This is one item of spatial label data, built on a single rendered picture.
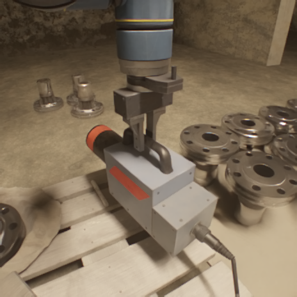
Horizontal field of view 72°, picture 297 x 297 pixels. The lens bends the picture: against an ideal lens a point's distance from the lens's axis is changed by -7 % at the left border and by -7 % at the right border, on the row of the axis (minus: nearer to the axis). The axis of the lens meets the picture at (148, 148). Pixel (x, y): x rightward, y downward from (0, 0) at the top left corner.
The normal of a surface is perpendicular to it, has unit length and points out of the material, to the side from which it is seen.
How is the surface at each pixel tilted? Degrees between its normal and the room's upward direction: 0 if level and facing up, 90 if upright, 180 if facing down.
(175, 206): 0
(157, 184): 0
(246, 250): 0
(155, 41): 90
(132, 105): 90
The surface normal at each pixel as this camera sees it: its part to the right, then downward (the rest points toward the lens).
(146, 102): 0.63, 0.43
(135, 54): -0.24, 0.54
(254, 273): 0.00, -0.83
